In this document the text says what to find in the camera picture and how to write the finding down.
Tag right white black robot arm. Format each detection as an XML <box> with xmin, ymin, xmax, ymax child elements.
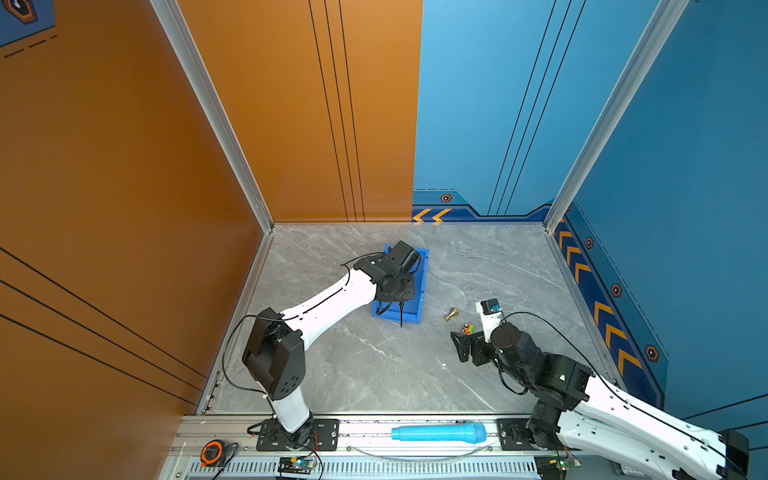
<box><xmin>452</xmin><ymin>299</ymin><xmax>749</xmax><ymax>479</ymax></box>

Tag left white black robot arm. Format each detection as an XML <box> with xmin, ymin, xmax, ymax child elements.
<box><xmin>241</xmin><ymin>241</ymin><xmax>427</xmax><ymax>436</ymax></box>

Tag blue plastic bin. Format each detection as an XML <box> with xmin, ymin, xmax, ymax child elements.
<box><xmin>371</xmin><ymin>248</ymin><xmax>430</xmax><ymax>325</ymax></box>

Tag brass fitting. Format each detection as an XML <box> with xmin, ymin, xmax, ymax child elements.
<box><xmin>444</xmin><ymin>308</ymin><xmax>459</xmax><ymax>321</ymax></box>

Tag light blue plastic cylinder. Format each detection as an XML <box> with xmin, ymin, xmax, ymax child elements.
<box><xmin>391</xmin><ymin>422</ymin><xmax>487</xmax><ymax>444</ymax></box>

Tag green circuit board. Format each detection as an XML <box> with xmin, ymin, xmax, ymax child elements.
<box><xmin>277</xmin><ymin>456</ymin><xmax>320</xmax><ymax>479</ymax></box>

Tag orange black tape measure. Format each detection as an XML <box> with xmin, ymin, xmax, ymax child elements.
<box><xmin>200</xmin><ymin>439</ymin><xmax>229</xmax><ymax>468</ymax></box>

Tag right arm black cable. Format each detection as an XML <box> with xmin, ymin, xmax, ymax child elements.
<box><xmin>502</xmin><ymin>310</ymin><xmax>748</xmax><ymax>475</ymax></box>

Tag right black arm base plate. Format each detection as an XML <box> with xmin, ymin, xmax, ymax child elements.
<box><xmin>496</xmin><ymin>418</ymin><xmax>563</xmax><ymax>451</ymax></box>

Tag small board with wires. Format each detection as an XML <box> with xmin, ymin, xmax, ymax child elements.
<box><xmin>535</xmin><ymin>456</ymin><xmax>582</xmax><ymax>480</ymax></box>

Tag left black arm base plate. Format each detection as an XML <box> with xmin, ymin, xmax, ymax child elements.
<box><xmin>256</xmin><ymin>417</ymin><xmax>340</xmax><ymax>452</ymax></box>

